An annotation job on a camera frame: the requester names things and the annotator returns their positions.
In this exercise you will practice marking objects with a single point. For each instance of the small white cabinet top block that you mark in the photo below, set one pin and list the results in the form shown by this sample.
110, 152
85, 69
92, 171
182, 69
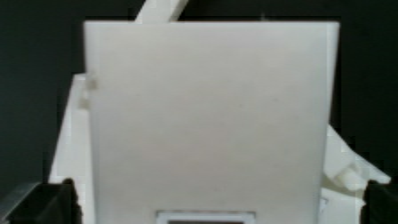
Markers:
211, 102

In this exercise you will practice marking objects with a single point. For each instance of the white U-shaped fence frame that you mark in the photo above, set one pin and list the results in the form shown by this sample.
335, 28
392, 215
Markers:
161, 11

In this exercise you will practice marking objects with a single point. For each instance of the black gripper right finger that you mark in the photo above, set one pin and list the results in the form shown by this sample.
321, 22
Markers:
383, 203

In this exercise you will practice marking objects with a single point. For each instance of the white cabinet body box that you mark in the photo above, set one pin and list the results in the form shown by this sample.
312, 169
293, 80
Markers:
349, 171

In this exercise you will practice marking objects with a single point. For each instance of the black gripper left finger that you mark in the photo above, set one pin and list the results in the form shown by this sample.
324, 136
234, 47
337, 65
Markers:
42, 203

